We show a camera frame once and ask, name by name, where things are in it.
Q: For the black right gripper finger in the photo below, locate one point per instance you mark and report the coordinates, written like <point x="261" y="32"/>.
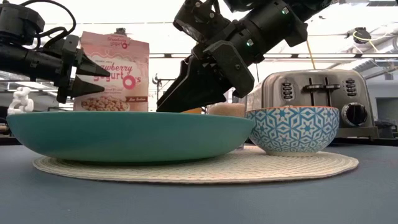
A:
<point x="230" y="71"/>
<point x="183" y="81"/>

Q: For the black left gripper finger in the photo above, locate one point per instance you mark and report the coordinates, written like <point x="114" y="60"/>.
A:
<point x="90" y="68"/>
<point x="87" y="88"/>

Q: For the pink strawberry yogurt cereal box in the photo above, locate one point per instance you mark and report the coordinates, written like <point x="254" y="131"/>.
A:
<point x="132" y="62"/>

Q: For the blue patterned bowl orange inside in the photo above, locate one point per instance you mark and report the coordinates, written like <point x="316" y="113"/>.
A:
<point x="292" y="130"/>

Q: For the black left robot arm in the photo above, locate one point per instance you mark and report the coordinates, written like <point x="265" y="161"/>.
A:
<point x="25" y="60"/>

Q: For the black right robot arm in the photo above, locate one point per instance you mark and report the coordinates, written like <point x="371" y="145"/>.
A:
<point x="273" y="21"/>

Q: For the black metal stand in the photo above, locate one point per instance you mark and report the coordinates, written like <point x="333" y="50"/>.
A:
<point x="158" y="84"/>

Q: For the clear drinking glass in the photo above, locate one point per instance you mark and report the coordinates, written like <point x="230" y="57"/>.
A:
<point x="227" y="109"/>

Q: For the black ceiling-hung device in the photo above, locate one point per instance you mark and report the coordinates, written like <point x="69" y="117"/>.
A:
<point x="120" y="30"/>
<point x="360" y="35"/>

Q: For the silver four-slot toaster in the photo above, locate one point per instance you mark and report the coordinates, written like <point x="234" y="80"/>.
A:
<point x="270" y="99"/>

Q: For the green round plate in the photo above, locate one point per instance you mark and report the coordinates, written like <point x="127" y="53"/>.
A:
<point x="124" y="133"/>

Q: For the white figurine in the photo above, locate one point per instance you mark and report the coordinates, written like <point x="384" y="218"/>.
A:
<point x="20" y="99"/>

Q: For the cream round woven placemat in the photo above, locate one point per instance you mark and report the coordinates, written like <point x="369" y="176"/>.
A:
<point x="217" y="169"/>

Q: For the black computer box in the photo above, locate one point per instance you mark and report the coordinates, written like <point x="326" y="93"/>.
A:
<point x="385" y="130"/>

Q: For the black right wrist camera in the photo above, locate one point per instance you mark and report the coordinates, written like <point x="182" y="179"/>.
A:
<point x="199" y="21"/>

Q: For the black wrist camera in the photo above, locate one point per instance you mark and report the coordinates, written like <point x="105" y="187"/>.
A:
<point x="199" y="21"/>
<point x="21" y="20"/>

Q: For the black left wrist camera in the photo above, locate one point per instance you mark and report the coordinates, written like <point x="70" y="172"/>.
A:
<point x="21" y="20"/>

